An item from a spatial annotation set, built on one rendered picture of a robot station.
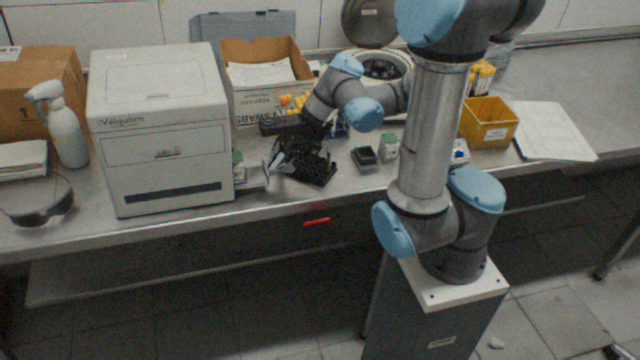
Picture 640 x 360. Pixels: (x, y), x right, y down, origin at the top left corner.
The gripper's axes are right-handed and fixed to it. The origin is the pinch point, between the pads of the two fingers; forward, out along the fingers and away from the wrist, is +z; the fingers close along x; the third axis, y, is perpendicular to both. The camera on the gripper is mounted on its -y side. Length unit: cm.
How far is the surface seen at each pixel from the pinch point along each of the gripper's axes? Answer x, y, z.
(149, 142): -4.4, -31.4, -1.5
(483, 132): 1, 54, -33
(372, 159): 0.2, 26.2, -13.2
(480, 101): 13, 58, -38
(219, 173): -4.5, -13.6, 1.5
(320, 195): -7.1, 13.0, -2.0
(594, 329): -26, 162, 13
